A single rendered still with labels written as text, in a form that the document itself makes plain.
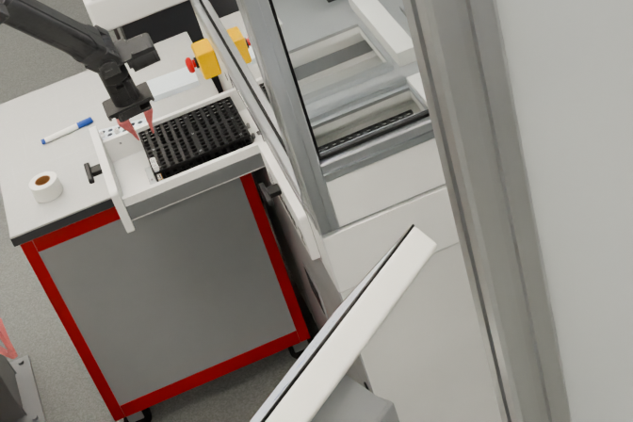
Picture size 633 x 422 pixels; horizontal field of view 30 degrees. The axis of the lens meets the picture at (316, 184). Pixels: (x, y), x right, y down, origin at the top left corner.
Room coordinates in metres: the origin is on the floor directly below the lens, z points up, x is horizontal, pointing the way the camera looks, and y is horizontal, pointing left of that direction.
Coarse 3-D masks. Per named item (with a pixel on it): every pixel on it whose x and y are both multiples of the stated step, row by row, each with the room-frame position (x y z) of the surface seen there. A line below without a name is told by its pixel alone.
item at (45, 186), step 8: (40, 176) 2.36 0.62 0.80; (48, 176) 2.35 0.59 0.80; (56, 176) 2.34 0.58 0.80; (32, 184) 2.34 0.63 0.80; (40, 184) 2.36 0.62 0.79; (48, 184) 2.32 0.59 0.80; (56, 184) 2.33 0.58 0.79; (32, 192) 2.33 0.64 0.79; (40, 192) 2.31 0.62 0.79; (48, 192) 2.31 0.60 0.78; (56, 192) 2.32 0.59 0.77; (40, 200) 2.32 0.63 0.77; (48, 200) 2.31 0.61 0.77
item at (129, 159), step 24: (216, 96) 2.31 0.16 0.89; (168, 120) 2.29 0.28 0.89; (120, 144) 2.27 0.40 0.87; (120, 168) 2.24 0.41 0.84; (144, 168) 2.21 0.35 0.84; (192, 168) 2.06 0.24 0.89; (216, 168) 2.06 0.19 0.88; (240, 168) 2.06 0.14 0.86; (144, 192) 2.04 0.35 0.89; (168, 192) 2.04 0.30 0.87; (192, 192) 2.05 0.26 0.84
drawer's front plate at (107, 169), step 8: (96, 128) 2.28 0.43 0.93; (96, 136) 2.25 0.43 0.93; (96, 144) 2.22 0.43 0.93; (104, 144) 2.28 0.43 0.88; (96, 152) 2.19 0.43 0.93; (104, 152) 2.18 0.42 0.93; (104, 160) 2.14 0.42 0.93; (104, 168) 2.12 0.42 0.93; (112, 168) 2.20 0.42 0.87; (104, 176) 2.09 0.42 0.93; (112, 176) 2.08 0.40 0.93; (112, 184) 2.05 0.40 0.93; (112, 192) 2.02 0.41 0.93; (120, 192) 2.08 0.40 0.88; (112, 200) 2.01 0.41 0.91; (120, 200) 2.01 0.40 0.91; (120, 208) 2.01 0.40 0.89; (120, 216) 2.01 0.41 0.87; (128, 216) 2.01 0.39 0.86; (128, 224) 2.01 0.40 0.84; (128, 232) 2.01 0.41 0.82
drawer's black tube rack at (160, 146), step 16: (192, 112) 2.27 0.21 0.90; (208, 112) 2.25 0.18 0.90; (224, 112) 2.28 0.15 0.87; (160, 128) 2.24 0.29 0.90; (176, 128) 2.22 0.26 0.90; (192, 128) 2.20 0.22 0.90; (208, 128) 2.18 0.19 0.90; (224, 128) 2.21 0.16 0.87; (240, 128) 2.15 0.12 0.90; (160, 144) 2.18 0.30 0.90; (176, 144) 2.16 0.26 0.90; (192, 144) 2.15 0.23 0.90; (208, 144) 2.12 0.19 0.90; (224, 144) 2.10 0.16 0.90; (240, 144) 2.13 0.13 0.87; (160, 160) 2.12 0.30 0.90; (176, 160) 2.10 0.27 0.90; (192, 160) 2.13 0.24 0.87; (208, 160) 2.11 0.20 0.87
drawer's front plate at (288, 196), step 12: (264, 144) 2.02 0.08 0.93; (264, 156) 1.98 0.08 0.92; (276, 168) 1.92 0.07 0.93; (276, 180) 1.90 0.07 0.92; (288, 192) 1.83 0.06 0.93; (288, 204) 1.83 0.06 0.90; (300, 216) 1.75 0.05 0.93; (300, 228) 1.75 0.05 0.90; (312, 240) 1.74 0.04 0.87; (312, 252) 1.74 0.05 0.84
